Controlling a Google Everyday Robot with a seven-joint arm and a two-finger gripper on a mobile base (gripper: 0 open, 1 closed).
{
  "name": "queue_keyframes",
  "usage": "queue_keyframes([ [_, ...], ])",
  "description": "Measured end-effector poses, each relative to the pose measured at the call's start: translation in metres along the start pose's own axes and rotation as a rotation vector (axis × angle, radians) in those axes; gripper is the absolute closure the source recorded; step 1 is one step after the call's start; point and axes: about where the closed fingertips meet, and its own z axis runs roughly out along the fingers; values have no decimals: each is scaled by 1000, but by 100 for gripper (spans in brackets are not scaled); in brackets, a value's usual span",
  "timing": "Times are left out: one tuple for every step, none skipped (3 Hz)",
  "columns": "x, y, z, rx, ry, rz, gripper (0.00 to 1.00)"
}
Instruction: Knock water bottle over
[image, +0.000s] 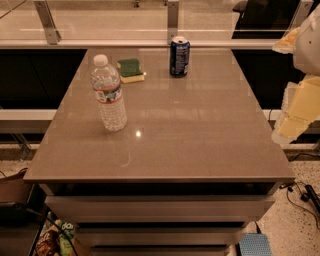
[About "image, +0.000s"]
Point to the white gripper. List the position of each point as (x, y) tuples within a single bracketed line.
[(308, 50)]

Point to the clear plastic water bottle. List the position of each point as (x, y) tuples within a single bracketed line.
[(106, 84)]

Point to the black office chair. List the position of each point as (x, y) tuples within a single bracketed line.
[(263, 19)]

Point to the blue soda can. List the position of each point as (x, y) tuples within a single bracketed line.
[(179, 56)]

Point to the grey drawer cabinet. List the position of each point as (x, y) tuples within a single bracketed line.
[(193, 167)]

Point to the green and yellow sponge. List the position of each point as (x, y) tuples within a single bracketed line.
[(129, 70)]

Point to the blue perforated box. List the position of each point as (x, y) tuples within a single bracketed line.
[(254, 245)]

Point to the snack bags in bin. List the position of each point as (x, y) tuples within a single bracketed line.
[(55, 239)]

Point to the brown bag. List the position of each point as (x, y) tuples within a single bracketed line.
[(13, 189)]

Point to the right metal railing post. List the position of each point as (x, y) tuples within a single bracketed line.
[(301, 13)]

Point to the metal railing post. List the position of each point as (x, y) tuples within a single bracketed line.
[(301, 13), (52, 34), (172, 18)]

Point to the middle metal railing post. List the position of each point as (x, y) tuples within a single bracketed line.
[(172, 18)]

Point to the left metal railing post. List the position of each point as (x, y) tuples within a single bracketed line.
[(52, 34)]

